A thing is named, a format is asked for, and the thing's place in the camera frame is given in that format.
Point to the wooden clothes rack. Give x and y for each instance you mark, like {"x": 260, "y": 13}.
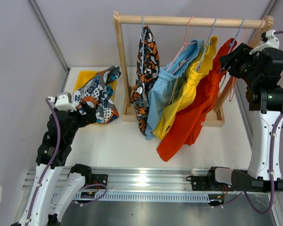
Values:
{"x": 128, "y": 113}

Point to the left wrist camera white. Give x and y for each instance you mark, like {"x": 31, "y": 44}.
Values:
{"x": 63, "y": 102}

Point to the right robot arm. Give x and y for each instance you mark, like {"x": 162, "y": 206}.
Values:
{"x": 263, "y": 175}

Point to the slotted cable duct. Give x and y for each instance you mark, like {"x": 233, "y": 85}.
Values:
{"x": 84, "y": 196}

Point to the yellow plastic tray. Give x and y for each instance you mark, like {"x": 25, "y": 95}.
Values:
{"x": 85, "y": 77}

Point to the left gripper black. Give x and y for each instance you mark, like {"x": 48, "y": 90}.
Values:
{"x": 89, "y": 117}

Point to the black orange camouflage shorts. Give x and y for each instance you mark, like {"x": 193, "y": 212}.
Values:
{"x": 145, "y": 82}

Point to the blue wire hanger far left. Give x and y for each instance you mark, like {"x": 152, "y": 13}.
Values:
{"x": 143, "y": 45}

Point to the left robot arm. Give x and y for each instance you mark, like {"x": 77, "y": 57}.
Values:
{"x": 43, "y": 208}

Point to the aluminium mounting rail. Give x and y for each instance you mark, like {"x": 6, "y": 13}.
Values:
{"x": 149, "y": 180}

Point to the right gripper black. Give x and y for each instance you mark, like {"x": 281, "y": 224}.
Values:
{"x": 241, "y": 53}

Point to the yellow shorts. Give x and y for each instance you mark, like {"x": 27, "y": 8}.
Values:
{"x": 183, "y": 95}

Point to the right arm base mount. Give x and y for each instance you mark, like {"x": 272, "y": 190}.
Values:
{"x": 205, "y": 183}

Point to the orange red shorts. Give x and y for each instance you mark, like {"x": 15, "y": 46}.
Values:
{"x": 188, "y": 121}

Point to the light blue shorts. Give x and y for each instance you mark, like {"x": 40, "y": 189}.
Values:
{"x": 160, "y": 95}

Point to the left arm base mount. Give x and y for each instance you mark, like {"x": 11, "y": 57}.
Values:
{"x": 96, "y": 181}

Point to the blue patterned print shorts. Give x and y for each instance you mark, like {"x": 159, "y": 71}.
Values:
{"x": 101, "y": 94}

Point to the aluminium frame post left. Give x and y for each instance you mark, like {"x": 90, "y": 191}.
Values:
{"x": 48, "y": 34}

